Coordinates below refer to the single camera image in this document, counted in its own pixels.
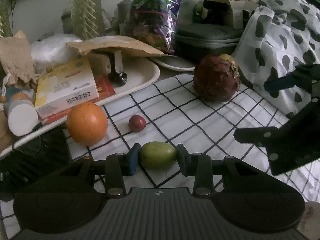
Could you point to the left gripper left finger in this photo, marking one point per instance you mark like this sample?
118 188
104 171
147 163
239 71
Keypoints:
117 166

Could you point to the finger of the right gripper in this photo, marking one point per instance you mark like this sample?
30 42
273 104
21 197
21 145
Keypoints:
304 76
260 136

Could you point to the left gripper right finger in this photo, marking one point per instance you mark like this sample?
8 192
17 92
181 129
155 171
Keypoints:
199 166

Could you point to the large orange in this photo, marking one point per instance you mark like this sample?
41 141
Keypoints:
87 124

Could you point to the dark red dragon fruit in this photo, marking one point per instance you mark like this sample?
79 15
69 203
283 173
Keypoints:
217 78

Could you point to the person right hand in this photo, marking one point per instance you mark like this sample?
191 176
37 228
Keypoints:
309 225

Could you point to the small red fruit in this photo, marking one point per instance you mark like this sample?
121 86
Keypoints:
136 123

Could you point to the cow print blanket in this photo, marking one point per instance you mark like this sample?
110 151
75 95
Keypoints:
280 35

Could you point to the checkered white tablecloth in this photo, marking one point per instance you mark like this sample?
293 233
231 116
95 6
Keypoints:
175 115

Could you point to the white serving tray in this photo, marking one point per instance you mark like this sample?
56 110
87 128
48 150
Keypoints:
141 73

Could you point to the yellow medicine box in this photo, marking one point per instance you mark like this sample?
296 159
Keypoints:
64 87

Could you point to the white cylinder bottle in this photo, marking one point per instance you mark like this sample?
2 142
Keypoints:
22 117

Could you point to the black zip case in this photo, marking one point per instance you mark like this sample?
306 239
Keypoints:
199 40

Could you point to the brown paper envelope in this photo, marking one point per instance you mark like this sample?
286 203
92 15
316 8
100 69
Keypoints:
130 46

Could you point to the clear plastic bag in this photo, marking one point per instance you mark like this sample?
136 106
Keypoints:
53 51

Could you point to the purple foil snack bag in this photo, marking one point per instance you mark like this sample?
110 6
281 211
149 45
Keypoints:
154 23

